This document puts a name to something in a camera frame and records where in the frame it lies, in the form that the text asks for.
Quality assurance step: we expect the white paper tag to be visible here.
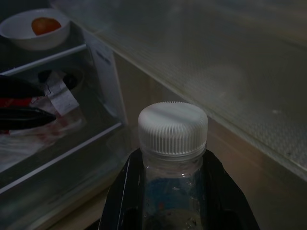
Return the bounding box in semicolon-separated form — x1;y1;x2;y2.
47;70;80;115

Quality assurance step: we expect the small water bottle blue label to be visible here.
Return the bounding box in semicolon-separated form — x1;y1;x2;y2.
138;101;209;230

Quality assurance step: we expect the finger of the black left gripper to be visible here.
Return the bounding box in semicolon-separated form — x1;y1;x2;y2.
0;73;47;98
0;107;58;131

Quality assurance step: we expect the white bowl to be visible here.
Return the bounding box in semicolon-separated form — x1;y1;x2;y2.
0;8;71;51

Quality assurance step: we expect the red tomato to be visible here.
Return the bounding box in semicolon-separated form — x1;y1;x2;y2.
31;17;62;36

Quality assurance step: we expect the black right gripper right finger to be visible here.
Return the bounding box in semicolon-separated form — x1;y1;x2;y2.
201;148;261;230

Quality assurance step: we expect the black round knob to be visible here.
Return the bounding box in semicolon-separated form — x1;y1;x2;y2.
62;73;79;89

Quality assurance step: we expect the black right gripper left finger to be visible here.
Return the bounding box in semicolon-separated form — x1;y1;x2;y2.
99;148;147;230

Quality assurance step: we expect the plastic bag red print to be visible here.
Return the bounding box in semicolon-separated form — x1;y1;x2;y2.
0;94;87;159

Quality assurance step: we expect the frosted textured glass shelf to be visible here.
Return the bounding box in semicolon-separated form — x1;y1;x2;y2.
47;0;307;183

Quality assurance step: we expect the glass shelf white rim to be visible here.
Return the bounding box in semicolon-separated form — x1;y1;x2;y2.
0;121;124;196
0;23;101;77

